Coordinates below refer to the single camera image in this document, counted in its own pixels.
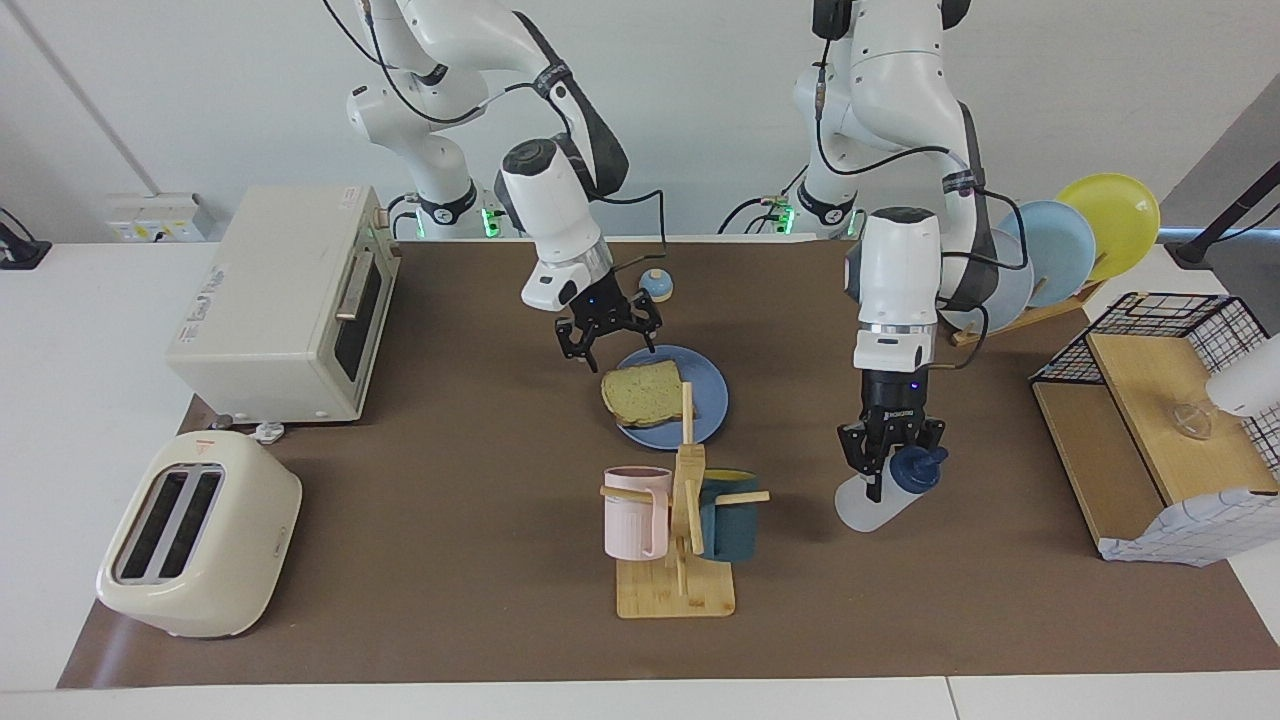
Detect cream two-slot toaster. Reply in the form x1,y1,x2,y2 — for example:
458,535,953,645
96,415,303,639

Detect wooden mug tree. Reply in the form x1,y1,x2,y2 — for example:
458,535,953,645
600,382,771,620

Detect white grid-pattern cloth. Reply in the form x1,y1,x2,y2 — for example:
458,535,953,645
1097,487,1280,568

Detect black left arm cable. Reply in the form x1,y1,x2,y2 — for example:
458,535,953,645
815,0,1031,371

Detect grey-blue plate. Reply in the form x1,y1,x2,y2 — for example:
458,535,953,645
960,228,1036,334

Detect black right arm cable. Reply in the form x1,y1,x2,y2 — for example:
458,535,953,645
320,0,669,271

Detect white wall socket box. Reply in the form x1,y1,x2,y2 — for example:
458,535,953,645
105,192,216,243

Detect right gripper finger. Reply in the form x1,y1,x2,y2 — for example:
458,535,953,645
557,315,601,366
618,292,663,351

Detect black wire basket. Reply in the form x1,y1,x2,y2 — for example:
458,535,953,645
1030,292,1280,481

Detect white cylindrical object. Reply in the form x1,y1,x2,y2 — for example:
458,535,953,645
1205,335,1280,418

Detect white toaster oven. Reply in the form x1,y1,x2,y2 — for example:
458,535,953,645
165,185,403,425

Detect dark teal mug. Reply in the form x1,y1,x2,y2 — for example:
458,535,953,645
697,469,760,562

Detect black base cable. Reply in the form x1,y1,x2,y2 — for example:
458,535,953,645
718,160,809,236

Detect toasted bread slice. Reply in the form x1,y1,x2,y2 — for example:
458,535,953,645
601,363,698,429

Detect black camera stand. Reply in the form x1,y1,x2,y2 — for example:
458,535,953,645
1160,160,1280,269

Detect small clear glass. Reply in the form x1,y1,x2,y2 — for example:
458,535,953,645
1165,400,1216,441

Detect wooden plate rack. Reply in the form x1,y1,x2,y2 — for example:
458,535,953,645
950,280,1106,347

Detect brown table mat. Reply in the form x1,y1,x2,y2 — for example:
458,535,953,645
57,240,1280,689

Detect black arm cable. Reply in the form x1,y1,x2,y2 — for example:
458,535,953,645
815,0,1031,371
320,0,669,271

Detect translucent squeeze bottle blue cap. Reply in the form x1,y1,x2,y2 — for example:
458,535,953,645
835,445,949,533

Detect blue round plate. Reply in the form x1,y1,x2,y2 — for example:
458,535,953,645
607,345,730,450

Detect wooden stepped shelf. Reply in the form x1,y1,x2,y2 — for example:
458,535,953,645
1032,332,1280,549

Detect yellow plate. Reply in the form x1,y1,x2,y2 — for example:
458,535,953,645
1055,173,1162,283

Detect pink ribbed mug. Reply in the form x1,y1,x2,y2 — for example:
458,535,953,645
603,466,673,562

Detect light blue plate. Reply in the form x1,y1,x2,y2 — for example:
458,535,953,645
998,200,1098,309

